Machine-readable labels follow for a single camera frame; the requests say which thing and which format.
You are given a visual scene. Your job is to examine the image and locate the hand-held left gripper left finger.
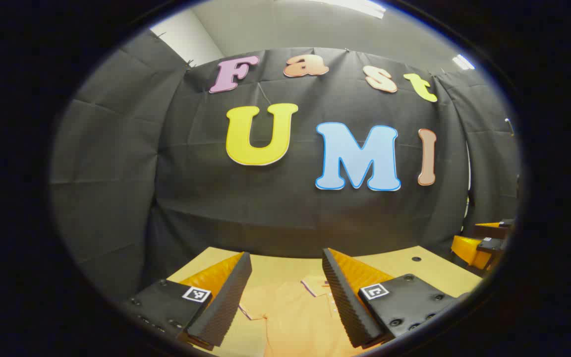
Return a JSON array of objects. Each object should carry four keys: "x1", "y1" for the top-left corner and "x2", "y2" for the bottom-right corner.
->
[{"x1": 122, "y1": 252, "x2": 253, "y2": 352}]

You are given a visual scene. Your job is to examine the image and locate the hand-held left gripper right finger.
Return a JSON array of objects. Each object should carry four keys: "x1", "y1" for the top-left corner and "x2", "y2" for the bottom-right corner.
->
[{"x1": 322, "y1": 248, "x2": 469, "y2": 349}]

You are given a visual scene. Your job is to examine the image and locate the orange T-shirt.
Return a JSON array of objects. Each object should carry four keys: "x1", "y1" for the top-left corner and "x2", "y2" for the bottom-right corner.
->
[{"x1": 214, "y1": 278, "x2": 365, "y2": 357}]

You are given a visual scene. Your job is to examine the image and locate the black backdrop cloth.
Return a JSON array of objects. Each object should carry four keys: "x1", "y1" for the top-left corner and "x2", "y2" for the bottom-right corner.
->
[{"x1": 50, "y1": 30, "x2": 521, "y2": 303}]

